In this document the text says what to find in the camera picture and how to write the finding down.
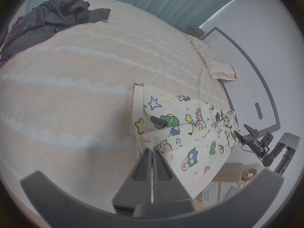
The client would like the pink striped pillow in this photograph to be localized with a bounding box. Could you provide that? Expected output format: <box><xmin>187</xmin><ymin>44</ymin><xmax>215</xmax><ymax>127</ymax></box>
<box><xmin>185</xmin><ymin>34</ymin><xmax>238</xmax><ymax>81</ymax></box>

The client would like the bed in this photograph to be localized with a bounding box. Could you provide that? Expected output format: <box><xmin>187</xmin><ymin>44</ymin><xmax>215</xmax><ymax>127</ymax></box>
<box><xmin>0</xmin><ymin>0</ymin><xmax>281</xmax><ymax>199</ymax></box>

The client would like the black garment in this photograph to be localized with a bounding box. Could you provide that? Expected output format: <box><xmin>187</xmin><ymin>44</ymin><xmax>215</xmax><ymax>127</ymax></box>
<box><xmin>2</xmin><ymin>0</ymin><xmax>111</xmax><ymax>59</ymax></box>

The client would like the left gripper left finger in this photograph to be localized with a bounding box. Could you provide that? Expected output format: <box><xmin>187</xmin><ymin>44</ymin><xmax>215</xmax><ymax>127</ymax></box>
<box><xmin>113</xmin><ymin>149</ymin><xmax>153</xmax><ymax>213</ymax></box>

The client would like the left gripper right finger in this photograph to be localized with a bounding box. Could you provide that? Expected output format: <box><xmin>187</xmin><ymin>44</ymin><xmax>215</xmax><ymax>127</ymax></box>
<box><xmin>153</xmin><ymin>147</ymin><xmax>194</xmax><ymax>209</ymax></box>

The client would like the grey bedside table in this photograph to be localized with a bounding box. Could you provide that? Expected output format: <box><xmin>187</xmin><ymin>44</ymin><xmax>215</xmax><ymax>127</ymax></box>
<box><xmin>174</xmin><ymin>24</ymin><xmax>205</xmax><ymax>39</ymax></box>

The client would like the purple satin garment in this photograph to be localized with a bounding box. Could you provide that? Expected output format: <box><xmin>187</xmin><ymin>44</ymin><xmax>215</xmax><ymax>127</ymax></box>
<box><xmin>0</xmin><ymin>17</ymin><xmax>25</xmax><ymax>68</ymax></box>

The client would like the blue-green curtain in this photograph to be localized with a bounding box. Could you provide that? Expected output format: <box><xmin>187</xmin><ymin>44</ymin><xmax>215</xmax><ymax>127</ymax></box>
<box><xmin>88</xmin><ymin>0</ymin><xmax>260</xmax><ymax>31</ymax></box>

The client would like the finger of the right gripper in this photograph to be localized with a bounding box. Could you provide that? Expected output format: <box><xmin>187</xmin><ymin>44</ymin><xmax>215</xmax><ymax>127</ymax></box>
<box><xmin>244</xmin><ymin>124</ymin><xmax>256</xmax><ymax>136</ymax></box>
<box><xmin>234</xmin><ymin>130</ymin><xmax>245</xmax><ymax>144</ymax></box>

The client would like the pale wooden small table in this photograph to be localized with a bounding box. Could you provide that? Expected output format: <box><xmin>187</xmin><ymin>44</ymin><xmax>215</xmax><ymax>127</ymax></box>
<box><xmin>193</xmin><ymin>162</ymin><xmax>264</xmax><ymax>207</ymax></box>

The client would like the white printed pyjama top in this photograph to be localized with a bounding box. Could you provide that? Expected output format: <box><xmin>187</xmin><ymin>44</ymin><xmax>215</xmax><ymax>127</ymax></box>
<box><xmin>130</xmin><ymin>82</ymin><xmax>238</xmax><ymax>182</ymax></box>

